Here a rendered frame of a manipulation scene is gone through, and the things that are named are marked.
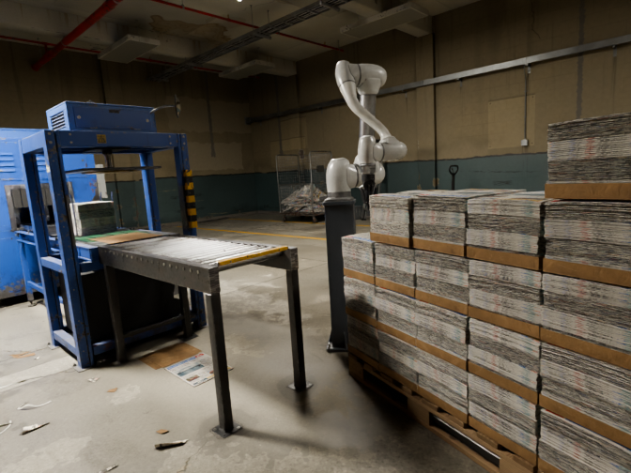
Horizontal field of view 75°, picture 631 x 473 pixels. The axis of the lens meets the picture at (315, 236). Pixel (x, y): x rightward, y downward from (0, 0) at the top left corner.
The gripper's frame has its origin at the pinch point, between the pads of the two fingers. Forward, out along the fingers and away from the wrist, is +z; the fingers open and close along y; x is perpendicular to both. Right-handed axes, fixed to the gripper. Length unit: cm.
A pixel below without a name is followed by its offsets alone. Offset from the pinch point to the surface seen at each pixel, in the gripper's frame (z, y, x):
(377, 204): -6.0, -19.4, -32.0
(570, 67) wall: -173, 598, 225
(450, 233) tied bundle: 4, -18, -76
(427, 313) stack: 41, -19, -64
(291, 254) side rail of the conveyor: 19, -50, 4
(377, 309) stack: 49, -18, -27
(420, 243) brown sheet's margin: 10, -19, -60
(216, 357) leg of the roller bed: 58, -98, -10
